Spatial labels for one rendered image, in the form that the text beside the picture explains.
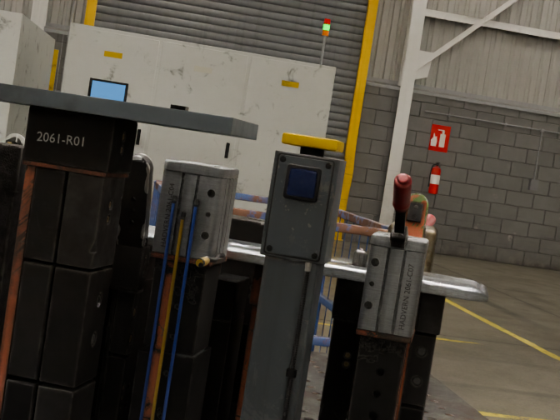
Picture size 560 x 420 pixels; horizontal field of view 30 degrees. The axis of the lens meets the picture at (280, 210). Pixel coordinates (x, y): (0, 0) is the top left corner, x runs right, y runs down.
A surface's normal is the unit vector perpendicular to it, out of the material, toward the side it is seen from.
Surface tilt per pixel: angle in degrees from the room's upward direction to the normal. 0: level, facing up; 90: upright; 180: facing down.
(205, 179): 90
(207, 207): 90
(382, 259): 90
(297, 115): 90
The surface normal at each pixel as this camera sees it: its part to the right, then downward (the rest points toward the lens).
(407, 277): -0.18, 0.03
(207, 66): 0.16, 0.07
